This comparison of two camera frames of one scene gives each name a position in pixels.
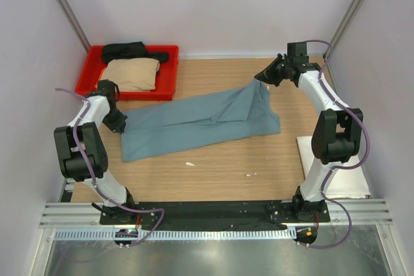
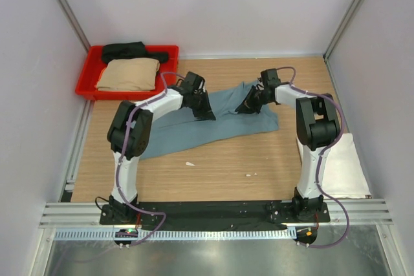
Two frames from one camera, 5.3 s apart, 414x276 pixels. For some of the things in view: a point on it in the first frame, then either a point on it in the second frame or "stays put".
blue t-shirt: (242, 112) stays put
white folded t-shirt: (342, 183) stays put
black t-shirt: (130, 50) stays put
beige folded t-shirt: (131, 74) stays put
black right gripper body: (277, 72) → (255, 101)
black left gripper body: (115, 120) → (199, 105)
